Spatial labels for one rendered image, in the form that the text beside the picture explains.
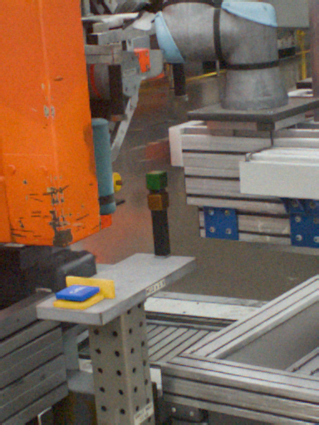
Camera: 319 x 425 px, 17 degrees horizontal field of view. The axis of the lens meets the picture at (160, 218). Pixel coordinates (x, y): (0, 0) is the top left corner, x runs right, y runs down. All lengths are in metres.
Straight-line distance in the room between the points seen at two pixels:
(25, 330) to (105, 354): 0.22
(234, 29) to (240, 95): 0.14
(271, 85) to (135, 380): 0.73
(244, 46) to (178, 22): 0.16
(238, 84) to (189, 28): 0.16
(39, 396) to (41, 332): 0.16
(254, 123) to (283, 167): 0.19
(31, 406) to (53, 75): 0.78
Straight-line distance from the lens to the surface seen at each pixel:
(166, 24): 2.44
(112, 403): 2.53
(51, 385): 2.70
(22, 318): 2.58
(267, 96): 2.41
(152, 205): 2.62
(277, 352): 2.68
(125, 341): 2.45
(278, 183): 2.26
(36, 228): 2.58
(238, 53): 2.42
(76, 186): 2.58
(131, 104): 3.34
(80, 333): 3.20
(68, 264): 2.87
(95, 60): 2.88
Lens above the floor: 1.16
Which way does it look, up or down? 13 degrees down
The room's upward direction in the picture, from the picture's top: 5 degrees counter-clockwise
